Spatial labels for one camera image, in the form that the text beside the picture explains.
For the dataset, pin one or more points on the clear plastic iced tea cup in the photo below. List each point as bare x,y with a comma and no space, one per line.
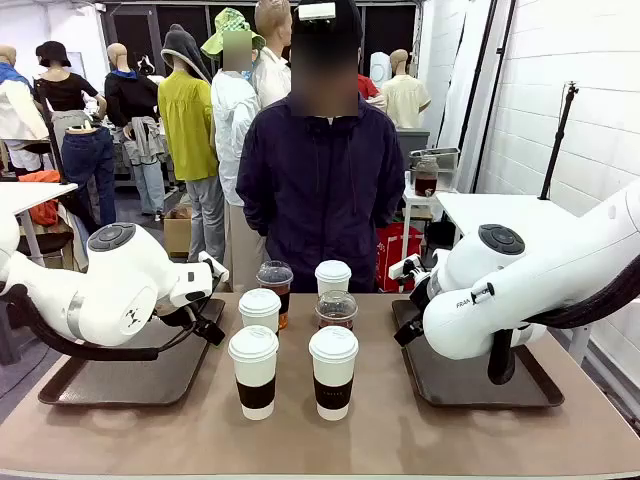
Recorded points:
275,280
336,310

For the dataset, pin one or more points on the metal bin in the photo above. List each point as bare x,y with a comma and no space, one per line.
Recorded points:
445,157

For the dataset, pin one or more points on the large white table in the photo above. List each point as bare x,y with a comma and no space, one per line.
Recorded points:
500,210

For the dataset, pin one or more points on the dark brown plastic tray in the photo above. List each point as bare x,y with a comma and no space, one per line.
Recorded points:
450,385
150,385

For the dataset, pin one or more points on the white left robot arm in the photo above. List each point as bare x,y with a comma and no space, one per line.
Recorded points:
115,295

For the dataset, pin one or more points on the bald mannequin in black sweater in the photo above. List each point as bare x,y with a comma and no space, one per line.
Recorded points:
130,100

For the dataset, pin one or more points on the black cap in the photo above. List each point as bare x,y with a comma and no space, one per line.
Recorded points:
345,15

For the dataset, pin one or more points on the blue jeans mannequin torso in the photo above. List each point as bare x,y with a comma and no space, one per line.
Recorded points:
87,160

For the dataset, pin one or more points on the black tripod pole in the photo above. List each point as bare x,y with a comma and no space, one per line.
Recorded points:
555,150

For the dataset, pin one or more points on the red shopping bag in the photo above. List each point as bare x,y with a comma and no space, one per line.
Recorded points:
400,245

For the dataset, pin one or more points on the bald mannequin in white shirt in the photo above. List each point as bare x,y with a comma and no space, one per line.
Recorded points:
270,75

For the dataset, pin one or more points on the white paper cup black sleeve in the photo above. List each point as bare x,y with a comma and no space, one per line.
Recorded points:
333,372
260,307
254,370
333,277

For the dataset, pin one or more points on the cardboard box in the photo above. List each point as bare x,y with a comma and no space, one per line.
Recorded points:
177,235

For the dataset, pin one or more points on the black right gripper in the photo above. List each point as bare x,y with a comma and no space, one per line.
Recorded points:
421,292

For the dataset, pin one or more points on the mannequin with black hat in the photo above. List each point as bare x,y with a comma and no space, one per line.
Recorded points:
62,90

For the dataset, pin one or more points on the glass jar with dark liquid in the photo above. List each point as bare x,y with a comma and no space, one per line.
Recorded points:
426,180

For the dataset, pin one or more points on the grey cabinet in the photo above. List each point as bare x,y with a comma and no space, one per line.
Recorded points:
412,145

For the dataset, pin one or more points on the small white side table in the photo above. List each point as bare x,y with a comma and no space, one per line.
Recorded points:
417,200

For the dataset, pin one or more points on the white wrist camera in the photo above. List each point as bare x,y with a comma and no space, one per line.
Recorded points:
402,267
214,266

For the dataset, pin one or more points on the mannequin in blue white jacket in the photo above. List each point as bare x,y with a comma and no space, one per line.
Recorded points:
15,110

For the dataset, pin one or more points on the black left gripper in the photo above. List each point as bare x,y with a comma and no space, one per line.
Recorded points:
182,312

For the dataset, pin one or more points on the green hat figure white jacket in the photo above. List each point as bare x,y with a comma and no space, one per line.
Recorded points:
232,125

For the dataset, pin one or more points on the person in navy jacket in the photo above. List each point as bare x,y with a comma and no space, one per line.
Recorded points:
320,200

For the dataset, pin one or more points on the black light stand pole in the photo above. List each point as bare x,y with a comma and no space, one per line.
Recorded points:
482,90

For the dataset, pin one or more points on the white head mounted camera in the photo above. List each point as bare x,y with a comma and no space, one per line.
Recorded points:
316,11

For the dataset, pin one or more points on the orange cloth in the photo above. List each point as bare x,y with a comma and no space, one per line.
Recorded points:
42,200

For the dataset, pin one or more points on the white desk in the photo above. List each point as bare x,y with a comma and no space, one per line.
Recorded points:
30,192

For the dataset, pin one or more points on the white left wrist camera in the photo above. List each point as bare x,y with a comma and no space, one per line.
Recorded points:
214,266

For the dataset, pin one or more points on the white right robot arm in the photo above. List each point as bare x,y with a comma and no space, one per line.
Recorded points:
525,295

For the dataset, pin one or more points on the mannequin in cream shirt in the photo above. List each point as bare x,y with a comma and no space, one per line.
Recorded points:
405,100

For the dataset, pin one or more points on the figure in red shirt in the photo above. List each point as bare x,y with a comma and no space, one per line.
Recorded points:
367,90

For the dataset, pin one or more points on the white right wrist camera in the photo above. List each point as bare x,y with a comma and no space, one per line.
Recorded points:
402,267

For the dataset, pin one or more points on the grey hooded mannequin yellow shirt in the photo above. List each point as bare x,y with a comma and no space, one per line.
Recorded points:
187,130

